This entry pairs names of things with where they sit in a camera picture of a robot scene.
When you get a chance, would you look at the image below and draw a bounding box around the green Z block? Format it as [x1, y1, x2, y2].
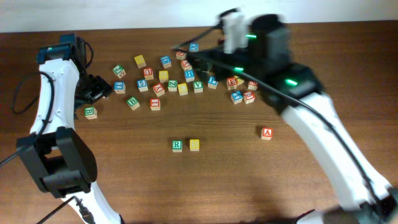
[167, 80, 178, 92]

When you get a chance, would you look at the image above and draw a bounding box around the red U block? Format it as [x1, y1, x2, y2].
[143, 67, 154, 80]

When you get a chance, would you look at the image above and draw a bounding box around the blue H block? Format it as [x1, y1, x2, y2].
[184, 70, 195, 83]

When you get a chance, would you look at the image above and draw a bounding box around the blue D block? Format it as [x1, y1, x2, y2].
[160, 55, 172, 69]

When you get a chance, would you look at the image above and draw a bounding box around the green B block far left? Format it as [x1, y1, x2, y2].
[84, 106, 98, 119]

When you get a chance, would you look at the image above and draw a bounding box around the blue 5 block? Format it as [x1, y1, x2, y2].
[137, 79, 148, 92]

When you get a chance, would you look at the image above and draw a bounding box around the blue block lower right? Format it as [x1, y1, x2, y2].
[231, 91, 243, 105]

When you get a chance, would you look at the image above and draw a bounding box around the green R block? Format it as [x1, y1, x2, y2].
[172, 140, 183, 152]

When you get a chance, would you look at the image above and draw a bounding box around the green b block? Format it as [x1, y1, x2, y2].
[126, 96, 140, 110]
[84, 106, 98, 119]

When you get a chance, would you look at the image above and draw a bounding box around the red C block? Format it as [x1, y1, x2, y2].
[175, 51, 187, 60]

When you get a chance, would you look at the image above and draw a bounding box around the red Y block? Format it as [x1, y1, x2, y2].
[152, 83, 165, 97]

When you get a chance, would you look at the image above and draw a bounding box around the yellow block top left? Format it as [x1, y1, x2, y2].
[134, 55, 146, 68]

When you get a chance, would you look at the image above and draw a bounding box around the blue P block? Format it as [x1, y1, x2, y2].
[208, 76, 218, 89]

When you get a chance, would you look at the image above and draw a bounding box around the yellow C block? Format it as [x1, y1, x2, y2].
[177, 83, 188, 96]

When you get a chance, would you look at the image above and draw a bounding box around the red K block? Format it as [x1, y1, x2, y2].
[181, 60, 193, 71]

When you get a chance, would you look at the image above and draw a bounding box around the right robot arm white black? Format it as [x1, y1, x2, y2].
[186, 8, 397, 224]

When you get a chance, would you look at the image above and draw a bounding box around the green B block centre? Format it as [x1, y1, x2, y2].
[126, 96, 140, 110]

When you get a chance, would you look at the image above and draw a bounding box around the red M block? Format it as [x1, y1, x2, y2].
[248, 81, 258, 91]

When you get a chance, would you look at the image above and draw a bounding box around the yellow block by E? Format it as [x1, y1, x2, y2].
[235, 76, 244, 85]

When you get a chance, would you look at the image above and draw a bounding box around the red I block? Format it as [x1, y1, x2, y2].
[150, 98, 161, 111]

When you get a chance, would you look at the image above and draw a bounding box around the green V block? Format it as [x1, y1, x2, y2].
[193, 81, 203, 93]

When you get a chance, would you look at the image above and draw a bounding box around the blue X block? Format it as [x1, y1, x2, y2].
[189, 43, 199, 52]

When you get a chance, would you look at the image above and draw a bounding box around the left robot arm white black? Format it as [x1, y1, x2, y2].
[16, 34, 124, 223]

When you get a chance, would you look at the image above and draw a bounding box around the red 3 block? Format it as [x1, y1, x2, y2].
[243, 91, 256, 104]

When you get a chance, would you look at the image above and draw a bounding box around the red E block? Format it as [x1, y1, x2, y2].
[226, 77, 238, 90]

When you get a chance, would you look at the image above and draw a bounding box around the yellow s block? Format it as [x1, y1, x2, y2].
[159, 70, 169, 83]
[189, 139, 200, 151]

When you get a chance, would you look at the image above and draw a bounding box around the green J block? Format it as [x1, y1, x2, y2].
[113, 65, 126, 78]

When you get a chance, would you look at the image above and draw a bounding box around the red A block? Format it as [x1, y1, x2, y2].
[261, 128, 273, 140]

